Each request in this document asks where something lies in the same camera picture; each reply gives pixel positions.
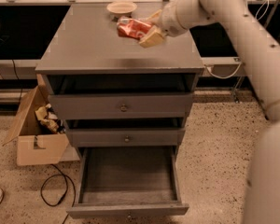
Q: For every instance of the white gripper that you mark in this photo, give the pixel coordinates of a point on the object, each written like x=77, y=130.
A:
x=168, y=22

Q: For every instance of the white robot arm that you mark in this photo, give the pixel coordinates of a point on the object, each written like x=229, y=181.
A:
x=261, y=55

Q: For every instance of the grey top drawer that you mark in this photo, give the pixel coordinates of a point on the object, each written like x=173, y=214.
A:
x=121, y=106

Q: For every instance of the grey drawer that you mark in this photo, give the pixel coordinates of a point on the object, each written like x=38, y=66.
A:
x=125, y=132
x=121, y=106
x=128, y=182

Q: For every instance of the grey drawer cabinet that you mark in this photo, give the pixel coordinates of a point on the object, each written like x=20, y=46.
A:
x=90, y=58

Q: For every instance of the grey middle drawer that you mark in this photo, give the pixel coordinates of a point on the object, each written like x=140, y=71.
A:
x=125, y=132

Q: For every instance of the grey bottom drawer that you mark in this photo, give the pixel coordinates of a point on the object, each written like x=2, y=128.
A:
x=128, y=182

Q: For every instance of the beige bowl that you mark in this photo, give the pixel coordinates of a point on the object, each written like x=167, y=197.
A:
x=121, y=8

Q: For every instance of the crumpled snack bags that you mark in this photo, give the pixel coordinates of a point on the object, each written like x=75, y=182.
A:
x=48, y=119

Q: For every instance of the open cardboard box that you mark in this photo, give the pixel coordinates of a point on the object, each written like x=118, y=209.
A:
x=33, y=146

